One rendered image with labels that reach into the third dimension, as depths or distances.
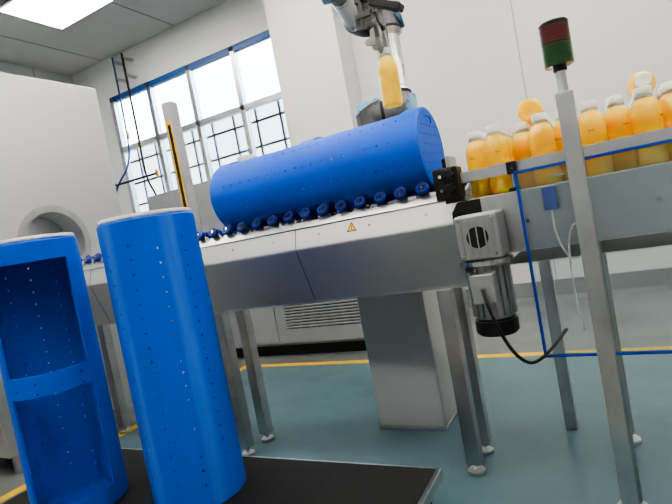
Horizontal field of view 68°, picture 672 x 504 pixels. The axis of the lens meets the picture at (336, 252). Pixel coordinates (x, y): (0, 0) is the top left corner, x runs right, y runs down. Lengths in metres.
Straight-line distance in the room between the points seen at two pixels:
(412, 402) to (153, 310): 1.16
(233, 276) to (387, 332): 0.68
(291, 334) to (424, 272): 2.26
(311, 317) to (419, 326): 1.71
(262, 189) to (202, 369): 0.70
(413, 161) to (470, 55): 3.01
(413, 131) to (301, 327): 2.39
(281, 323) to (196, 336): 2.33
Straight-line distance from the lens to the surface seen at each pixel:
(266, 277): 1.94
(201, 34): 5.98
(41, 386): 1.78
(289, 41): 4.92
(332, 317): 3.58
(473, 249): 1.34
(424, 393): 2.16
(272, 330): 3.89
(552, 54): 1.30
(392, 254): 1.67
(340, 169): 1.70
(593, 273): 1.29
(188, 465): 1.61
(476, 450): 1.82
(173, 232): 1.52
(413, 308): 2.06
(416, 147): 1.60
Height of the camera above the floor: 0.89
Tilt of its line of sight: 3 degrees down
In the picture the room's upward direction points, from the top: 11 degrees counter-clockwise
